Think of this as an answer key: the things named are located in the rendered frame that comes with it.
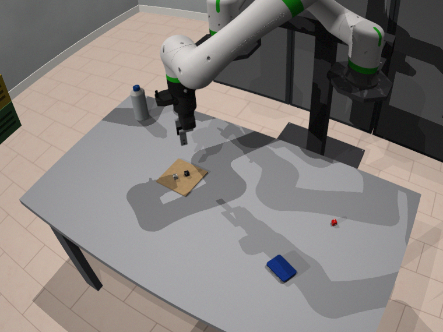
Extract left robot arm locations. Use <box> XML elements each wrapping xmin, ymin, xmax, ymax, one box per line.
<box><xmin>160</xmin><ymin>0</ymin><xmax>385</xmax><ymax>90</ymax></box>

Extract grey bottle with blue cap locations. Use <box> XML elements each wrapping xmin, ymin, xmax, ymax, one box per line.
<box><xmin>130</xmin><ymin>85</ymin><xmax>149</xmax><ymax>121</ymax></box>

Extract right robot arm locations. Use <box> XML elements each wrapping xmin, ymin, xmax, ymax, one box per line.
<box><xmin>206</xmin><ymin>0</ymin><xmax>246</xmax><ymax>37</ymax></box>

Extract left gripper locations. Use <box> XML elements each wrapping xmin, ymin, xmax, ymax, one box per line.
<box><xmin>154</xmin><ymin>80</ymin><xmax>196</xmax><ymax>146</ymax></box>

